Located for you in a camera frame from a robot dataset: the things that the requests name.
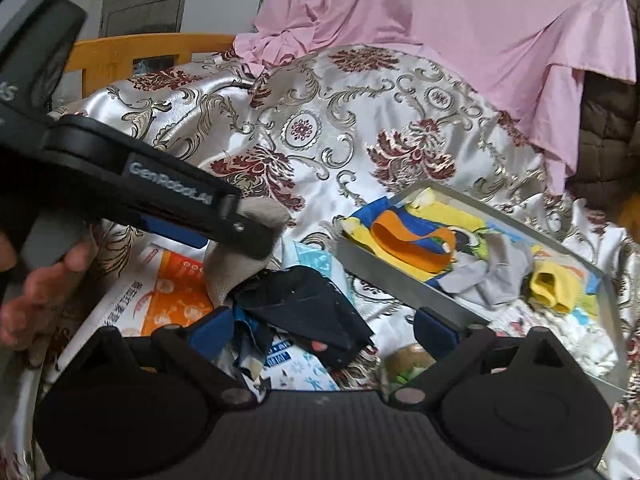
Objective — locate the light blue mask packet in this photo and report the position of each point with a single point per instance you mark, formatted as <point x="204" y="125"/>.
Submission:
<point x="310" y="260"/>

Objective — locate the person's left hand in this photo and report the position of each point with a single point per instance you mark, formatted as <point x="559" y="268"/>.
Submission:
<point x="35" y="290"/>

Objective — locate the colourful cartoon towel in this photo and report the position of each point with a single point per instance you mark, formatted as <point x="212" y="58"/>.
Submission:
<point x="465" y="220"/>

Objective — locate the yellow sock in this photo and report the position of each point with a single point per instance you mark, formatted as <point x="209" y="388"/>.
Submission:
<point x="565" y="280"/>

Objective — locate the grey metal tray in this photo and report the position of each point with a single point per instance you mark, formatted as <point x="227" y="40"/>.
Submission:
<point x="385" y="275"/>

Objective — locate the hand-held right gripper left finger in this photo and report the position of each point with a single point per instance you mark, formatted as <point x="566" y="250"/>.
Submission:
<point x="215" y="330"/>

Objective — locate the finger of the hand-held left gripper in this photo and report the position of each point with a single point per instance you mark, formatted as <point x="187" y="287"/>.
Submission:
<point x="250" y="232"/>
<point x="175" y="230"/>

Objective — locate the orange band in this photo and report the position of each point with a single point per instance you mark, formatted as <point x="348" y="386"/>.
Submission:
<point x="400" y="252"/>

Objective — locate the floral satin blanket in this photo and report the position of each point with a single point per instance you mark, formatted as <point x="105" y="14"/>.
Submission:
<point x="350" y="125"/>

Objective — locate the wooden bed frame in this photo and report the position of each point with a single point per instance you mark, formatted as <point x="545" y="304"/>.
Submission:
<point x="150" y="45"/>

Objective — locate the grey cloth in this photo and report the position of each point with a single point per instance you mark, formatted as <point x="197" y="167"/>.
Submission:
<point x="490" y="270"/>

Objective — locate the blue and white box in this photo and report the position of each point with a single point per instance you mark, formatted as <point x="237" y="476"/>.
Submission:
<point x="300" y="370"/>

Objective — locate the white sock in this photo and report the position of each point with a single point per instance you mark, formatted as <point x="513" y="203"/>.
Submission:
<point x="565" y="340"/>

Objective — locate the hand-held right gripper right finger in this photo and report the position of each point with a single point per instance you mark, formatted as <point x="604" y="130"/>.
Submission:
<point x="435" y="332"/>

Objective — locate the pink cloth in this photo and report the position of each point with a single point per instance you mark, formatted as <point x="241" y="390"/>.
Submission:
<point x="425" y="10"/>

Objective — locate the bag of green paper stars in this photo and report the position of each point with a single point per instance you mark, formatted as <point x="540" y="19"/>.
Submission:
<point x="405" y="360"/>

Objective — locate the orange and white box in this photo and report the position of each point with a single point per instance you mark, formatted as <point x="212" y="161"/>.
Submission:
<point x="170" y="290"/>

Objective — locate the brown puffer jacket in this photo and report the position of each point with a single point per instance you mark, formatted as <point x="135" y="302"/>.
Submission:
<point x="610" y="135"/>

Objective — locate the black cloth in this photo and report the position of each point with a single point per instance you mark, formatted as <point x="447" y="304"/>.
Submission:
<point x="300" y="305"/>

